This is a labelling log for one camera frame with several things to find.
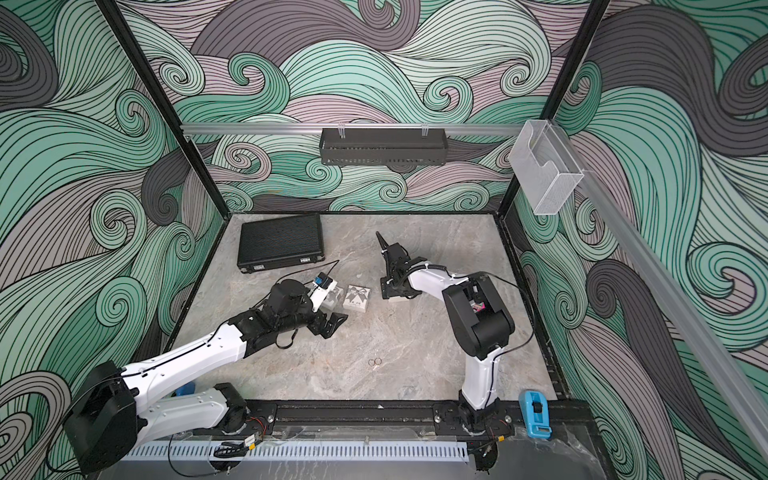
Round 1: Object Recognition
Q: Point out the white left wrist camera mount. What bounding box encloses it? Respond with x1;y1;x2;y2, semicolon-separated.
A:
310;272;338;311

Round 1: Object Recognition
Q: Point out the blue right clamp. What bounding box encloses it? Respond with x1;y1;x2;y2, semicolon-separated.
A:
518;390;552;440

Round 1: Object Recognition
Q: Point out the blue left clamp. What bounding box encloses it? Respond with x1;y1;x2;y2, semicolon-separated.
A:
174;381;196;397

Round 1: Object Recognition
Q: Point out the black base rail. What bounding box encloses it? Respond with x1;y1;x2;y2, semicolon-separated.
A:
113;398;595;439

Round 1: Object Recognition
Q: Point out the black corner frame post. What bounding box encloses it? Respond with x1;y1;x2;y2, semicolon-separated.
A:
95;0;231;221

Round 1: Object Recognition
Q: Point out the clear acrylic wall holder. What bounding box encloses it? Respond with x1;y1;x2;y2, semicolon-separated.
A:
507;120;584;216

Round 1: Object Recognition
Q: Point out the black ribbed briefcase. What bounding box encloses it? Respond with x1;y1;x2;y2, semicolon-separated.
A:
237;214;325;274

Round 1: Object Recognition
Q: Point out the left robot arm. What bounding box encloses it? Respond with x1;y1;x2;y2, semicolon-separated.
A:
62;273;346;475

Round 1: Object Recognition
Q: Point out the black wall tray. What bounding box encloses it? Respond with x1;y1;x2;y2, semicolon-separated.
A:
319;128;449;167

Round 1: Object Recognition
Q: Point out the white slotted cable duct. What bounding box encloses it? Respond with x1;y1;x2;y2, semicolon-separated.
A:
123;440;469;463

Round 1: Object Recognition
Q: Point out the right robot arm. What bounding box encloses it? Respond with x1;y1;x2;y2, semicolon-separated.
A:
376;233;515;434

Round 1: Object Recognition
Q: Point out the white gift box left bow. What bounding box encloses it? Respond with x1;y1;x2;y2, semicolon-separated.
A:
320;286;345;313

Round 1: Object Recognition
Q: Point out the blue clamp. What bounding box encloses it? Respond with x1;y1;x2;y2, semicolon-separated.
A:
174;381;196;397
518;390;552;440

